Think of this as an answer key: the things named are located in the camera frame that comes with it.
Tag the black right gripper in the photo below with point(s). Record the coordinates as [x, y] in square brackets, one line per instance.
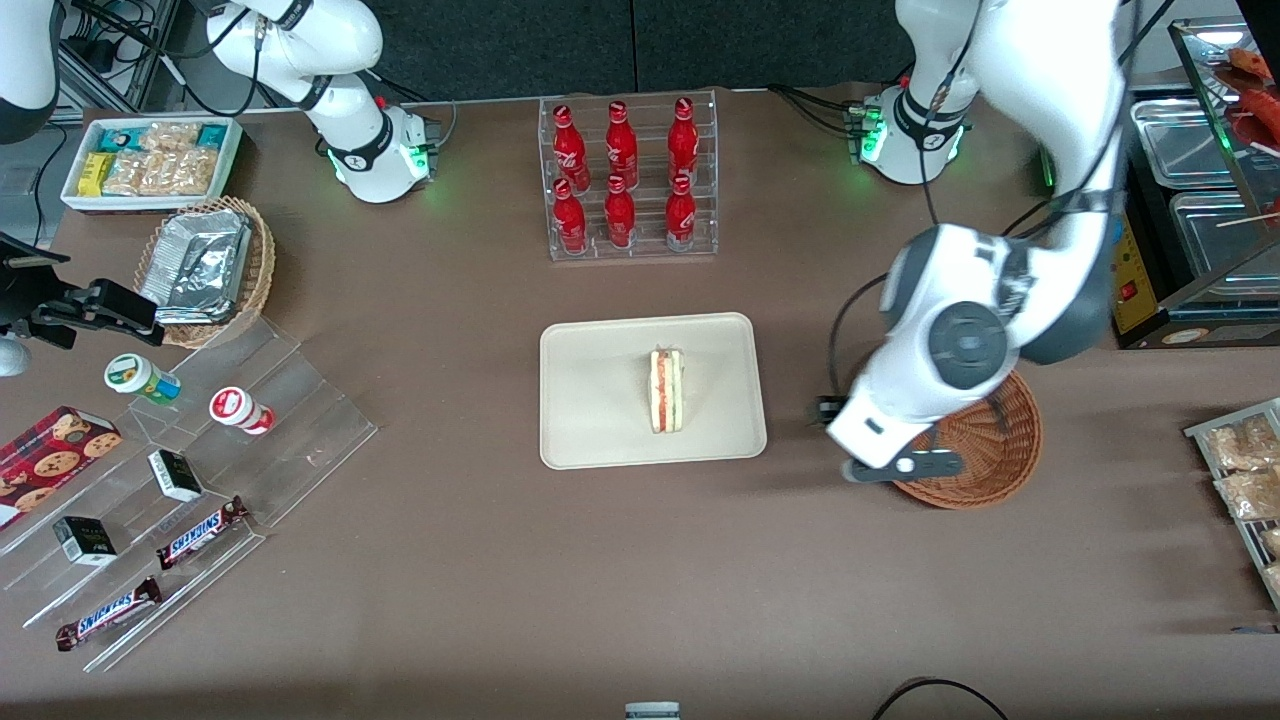
[22, 300]

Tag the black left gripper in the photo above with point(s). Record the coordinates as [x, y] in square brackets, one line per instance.
[828, 409]

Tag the triangle sandwich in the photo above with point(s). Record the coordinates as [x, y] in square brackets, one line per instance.
[667, 392]

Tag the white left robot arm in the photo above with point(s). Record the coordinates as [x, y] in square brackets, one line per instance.
[960, 340]

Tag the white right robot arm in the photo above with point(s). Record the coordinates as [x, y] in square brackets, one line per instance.
[350, 150]

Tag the light wicker basket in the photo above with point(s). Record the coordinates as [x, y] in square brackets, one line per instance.
[262, 260]

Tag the round brown wicker basket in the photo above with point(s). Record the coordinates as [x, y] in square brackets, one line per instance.
[995, 460]

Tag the cream plastic tray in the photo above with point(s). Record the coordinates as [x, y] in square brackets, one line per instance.
[600, 400]

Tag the tray of bagged snacks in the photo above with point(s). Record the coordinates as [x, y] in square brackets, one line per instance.
[1200, 432]

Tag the green lid yogurt cup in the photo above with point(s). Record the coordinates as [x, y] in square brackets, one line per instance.
[135, 377]

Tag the silver foil container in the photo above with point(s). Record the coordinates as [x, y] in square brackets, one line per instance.
[195, 265]

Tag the clear cracker bag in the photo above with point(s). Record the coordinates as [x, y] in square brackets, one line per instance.
[170, 136]
[190, 172]
[132, 175]

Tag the yellow snack bar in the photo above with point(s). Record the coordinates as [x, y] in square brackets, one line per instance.
[95, 175]

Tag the red lid yogurt cup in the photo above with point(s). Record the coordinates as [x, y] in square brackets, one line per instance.
[235, 408]

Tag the red cookie box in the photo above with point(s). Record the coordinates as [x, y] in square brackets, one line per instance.
[50, 465]

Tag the small black box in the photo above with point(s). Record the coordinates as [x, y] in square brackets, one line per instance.
[175, 476]
[85, 540]

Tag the teal snack packet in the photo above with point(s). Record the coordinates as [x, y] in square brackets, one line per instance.
[212, 135]
[120, 138]

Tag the white snack bin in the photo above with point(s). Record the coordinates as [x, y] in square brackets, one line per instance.
[232, 150]

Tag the clear acrylic stepped stand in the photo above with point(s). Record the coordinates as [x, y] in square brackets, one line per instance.
[300, 420]

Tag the Snickers chocolate bar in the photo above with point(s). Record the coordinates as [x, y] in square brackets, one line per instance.
[108, 614]
[200, 533]

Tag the red cola bottle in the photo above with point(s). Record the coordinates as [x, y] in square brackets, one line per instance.
[622, 150]
[620, 218]
[680, 218]
[567, 150]
[683, 145]
[570, 222]

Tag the clear acrylic bottle rack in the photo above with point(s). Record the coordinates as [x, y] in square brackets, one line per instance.
[650, 170]

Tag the black food warmer cabinet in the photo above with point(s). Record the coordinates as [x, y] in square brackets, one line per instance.
[1130, 270]

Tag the clear pastry bag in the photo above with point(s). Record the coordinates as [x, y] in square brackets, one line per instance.
[1274, 580]
[1250, 493]
[1272, 542]
[1240, 445]

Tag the steel food pan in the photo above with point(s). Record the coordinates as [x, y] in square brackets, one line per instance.
[1215, 235]
[1180, 145]

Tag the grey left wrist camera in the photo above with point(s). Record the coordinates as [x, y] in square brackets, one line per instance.
[900, 467]

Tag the aluminium frame rack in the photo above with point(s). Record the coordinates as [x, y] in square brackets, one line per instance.
[130, 80]

